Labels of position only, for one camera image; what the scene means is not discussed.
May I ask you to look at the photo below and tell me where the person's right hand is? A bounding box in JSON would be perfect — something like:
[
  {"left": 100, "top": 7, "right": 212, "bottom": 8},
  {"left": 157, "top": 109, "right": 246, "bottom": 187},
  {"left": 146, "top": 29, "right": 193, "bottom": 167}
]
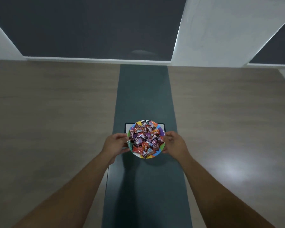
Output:
[{"left": 162, "top": 131, "right": 191, "bottom": 162}]

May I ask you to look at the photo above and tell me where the person's right forearm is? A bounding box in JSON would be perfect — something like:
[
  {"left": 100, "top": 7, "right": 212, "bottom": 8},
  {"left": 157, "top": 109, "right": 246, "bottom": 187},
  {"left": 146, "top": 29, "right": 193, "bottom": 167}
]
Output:
[{"left": 179, "top": 155, "right": 276, "bottom": 228}]

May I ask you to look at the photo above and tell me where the colourful paper plate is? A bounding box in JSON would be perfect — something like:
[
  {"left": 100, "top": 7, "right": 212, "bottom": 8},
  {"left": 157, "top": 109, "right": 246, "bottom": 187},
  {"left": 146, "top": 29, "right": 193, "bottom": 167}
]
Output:
[{"left": 127, "top": 120, "right": 166, "bottom": 159}]

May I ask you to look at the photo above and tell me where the person's left forearm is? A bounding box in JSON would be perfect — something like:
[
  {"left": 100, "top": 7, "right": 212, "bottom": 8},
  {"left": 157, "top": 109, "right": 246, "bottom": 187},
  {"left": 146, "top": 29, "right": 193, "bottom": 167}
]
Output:
[{"left": 12, "top": 153, "right": 115, "bottom": 228}]

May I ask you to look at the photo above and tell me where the dark green table runner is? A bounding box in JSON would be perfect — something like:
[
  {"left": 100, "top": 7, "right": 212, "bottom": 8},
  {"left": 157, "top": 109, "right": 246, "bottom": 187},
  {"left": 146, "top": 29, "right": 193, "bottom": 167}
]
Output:
[{"left": 102, "top": 64, "right": 193, "bottom": 228}]

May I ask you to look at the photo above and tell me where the person's left hand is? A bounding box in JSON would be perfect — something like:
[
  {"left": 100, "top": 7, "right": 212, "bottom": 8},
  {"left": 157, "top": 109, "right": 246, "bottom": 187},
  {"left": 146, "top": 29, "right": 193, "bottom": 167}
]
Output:
[{"left": 101, "top": 133, "right": 131, "bottom": 165}]

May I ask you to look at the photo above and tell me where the white tray with black rim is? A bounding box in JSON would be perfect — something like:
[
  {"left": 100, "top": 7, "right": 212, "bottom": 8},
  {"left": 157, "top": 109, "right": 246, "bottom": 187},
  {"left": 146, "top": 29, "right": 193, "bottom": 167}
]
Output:
[{"left": 124, "top": 123, "right": 166, "bottom": 138}]

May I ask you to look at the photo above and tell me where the pile of wrapped candies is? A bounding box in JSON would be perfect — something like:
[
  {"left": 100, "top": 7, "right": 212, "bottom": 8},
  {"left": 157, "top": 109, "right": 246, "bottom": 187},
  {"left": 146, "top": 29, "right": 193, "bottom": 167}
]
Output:
[{"left": 128, "top": 120, "right": 165, "bottom": 157}]

